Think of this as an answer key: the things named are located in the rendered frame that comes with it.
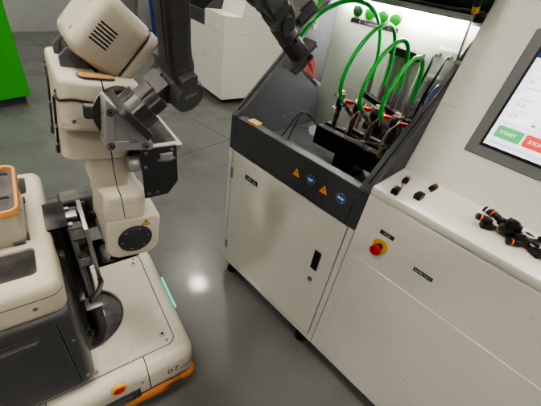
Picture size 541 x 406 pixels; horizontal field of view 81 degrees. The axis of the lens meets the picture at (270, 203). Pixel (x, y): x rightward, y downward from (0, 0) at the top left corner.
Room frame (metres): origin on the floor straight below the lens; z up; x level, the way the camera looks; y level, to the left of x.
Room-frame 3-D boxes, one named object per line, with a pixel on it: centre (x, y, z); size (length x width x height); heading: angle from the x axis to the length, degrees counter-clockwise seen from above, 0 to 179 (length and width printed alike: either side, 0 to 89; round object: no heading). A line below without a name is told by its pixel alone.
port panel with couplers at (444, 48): (1.33, -0.56, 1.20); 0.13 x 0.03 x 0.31; 50
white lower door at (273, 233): (1.09, -0.04, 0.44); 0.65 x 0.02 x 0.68; 50
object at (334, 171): (1.10, -0.05, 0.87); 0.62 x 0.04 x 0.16; 50
